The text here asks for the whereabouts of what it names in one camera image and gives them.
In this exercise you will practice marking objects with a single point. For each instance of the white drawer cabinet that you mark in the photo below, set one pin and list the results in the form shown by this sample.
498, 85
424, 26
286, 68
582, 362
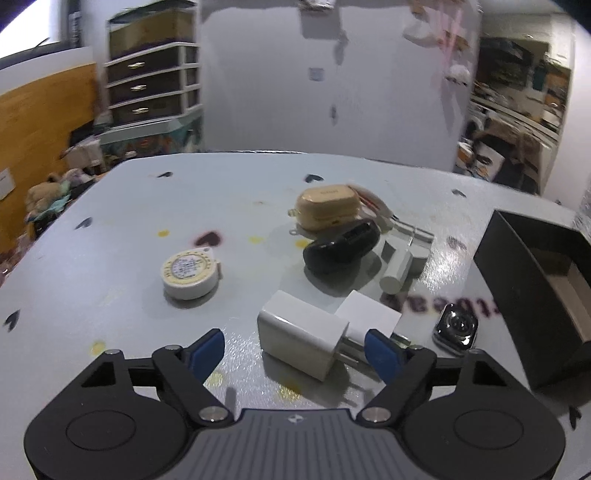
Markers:
157, 83

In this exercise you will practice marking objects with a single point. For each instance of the tan earbuds case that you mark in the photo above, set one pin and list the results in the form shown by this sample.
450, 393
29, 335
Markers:
320, 208

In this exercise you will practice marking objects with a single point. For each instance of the white wall socket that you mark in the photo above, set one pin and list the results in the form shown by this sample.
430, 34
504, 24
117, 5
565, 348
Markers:
7, 184

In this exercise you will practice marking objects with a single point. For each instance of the glass fish tank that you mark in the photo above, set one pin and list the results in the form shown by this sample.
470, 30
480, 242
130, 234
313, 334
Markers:
151, 25

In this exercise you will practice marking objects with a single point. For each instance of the black cardboard box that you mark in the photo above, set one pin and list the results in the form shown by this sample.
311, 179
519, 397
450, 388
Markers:
539, 276

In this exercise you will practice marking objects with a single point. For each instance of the small white charger cube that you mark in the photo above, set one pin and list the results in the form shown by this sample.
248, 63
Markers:
363, 313

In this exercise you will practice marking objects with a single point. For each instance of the black earbuds case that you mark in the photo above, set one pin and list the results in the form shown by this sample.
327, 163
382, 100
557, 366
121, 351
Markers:
338, 248

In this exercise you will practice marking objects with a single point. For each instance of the brown plush toy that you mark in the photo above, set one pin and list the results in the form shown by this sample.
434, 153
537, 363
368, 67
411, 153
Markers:
41, 196

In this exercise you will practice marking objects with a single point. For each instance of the white cylinder adapter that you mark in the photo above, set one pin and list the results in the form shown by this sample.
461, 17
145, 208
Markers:
403, 258

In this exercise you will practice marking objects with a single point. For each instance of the white tote bag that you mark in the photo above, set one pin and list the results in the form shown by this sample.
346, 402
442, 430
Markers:
482, 159

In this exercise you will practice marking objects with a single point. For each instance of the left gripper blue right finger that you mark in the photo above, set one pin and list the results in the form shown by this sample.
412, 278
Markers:
405, 372

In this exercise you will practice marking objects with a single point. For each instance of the silver smartwatch body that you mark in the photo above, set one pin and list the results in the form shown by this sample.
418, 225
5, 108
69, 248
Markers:
456, 330

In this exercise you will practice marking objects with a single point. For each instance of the white plush wall toy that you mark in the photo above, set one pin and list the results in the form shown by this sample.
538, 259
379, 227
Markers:
459, 74

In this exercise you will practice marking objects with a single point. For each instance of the white round tape measure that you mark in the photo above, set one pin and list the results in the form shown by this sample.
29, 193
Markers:
191, 274

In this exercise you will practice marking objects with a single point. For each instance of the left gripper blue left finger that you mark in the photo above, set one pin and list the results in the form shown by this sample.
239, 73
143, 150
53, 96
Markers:
181, 375

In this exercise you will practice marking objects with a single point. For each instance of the large white charger plug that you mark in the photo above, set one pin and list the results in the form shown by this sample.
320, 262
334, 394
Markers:
305, 337

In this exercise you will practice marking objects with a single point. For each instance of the painted storage chest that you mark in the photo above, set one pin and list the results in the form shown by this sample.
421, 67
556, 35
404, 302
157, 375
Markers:
181, 134

